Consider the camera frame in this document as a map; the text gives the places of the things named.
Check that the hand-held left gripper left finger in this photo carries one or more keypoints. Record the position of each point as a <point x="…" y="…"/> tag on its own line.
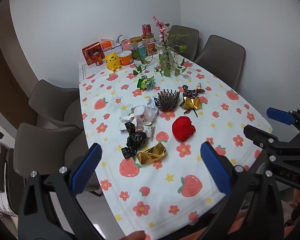
<point x="86" y="170"/>

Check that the gold lid glass jar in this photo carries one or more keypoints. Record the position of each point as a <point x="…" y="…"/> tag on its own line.
<point x="135" y="45"/>

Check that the glass vase with plants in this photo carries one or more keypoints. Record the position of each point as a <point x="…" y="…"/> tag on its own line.
<point x="176" y="36"/>

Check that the silver white wrapper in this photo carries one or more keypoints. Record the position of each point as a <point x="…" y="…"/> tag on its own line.
<point x="126" y="122"/>

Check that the red paper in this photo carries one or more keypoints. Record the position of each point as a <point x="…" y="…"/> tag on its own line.
<point x="183" y="129"/>

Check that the pink flower branch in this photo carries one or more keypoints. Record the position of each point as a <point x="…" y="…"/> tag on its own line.
<point x="160" y="28"/>

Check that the black plastic bag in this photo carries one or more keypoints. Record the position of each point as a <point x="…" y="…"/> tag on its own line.
<point x="135" y="140"/>

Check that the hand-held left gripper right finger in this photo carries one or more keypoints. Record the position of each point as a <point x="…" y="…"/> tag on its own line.
<point x="216" y="170"/>

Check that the gold foil with ribbon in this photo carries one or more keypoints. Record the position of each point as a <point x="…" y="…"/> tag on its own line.
<point x="191" y="103"/>

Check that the orange tissue pack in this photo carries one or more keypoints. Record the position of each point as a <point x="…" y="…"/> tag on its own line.
<point x="107" y="45"/>

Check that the small gold candy wrapper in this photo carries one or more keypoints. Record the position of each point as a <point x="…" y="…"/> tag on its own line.
<point x="199" y="85"/>

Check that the yellow tiger toy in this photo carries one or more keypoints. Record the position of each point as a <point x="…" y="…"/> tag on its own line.
<point x="112" y="61"/>

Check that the small red can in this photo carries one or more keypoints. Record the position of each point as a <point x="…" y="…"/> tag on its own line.
<point x="99" y="61"/>

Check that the green wrapper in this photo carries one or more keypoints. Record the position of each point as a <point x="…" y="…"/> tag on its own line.
<point x="145" y="83"/>

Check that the floral strawberry tablecloth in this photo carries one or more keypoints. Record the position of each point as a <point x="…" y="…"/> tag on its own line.
<point x="152" y="180"/>

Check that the dark brown wrapper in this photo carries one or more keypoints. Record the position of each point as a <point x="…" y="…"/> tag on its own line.
<point x="190" y="93"/>

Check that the grey brown dining chair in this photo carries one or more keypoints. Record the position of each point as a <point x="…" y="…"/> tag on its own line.
<point x="185" y="40"/>
<point x="52" y="100"/>
<point x="222" y="57"/>
<point x="45" y="145"/>

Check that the pink cup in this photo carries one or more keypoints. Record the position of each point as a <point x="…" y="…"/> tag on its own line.
<point x="126" y="46"/>

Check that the grey sofa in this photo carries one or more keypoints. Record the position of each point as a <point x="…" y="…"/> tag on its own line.
<point x="2" y="205"/>

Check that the red gift box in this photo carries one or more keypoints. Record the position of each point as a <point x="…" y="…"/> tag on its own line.
<point x="90" y="52"/>

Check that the black pleated paper liner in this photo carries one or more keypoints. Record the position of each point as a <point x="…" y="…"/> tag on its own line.
<point x="167" y="101"/>

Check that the red drink can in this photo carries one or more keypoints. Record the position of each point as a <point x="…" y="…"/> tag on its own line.
<point x="146" y="30"/>

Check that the person's left hand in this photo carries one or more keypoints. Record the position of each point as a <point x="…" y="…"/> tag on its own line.
<point x="135" y="236"/>

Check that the red label jar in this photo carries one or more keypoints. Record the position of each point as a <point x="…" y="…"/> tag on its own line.
<point x="150" y="44"/>

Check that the small patterned wrapper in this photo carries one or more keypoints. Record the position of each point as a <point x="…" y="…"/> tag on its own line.
<point x="150" y="132"/>

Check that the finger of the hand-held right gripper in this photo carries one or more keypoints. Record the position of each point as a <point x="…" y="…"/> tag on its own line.
<point x="278" y="115"/>
<point x="261" y="136"/>

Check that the person's right hand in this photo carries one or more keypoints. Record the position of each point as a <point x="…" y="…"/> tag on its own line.
<point x="298" y="198"/>

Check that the white wrappers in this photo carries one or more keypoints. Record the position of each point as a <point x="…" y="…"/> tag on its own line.
<point x="146" y="112"/>

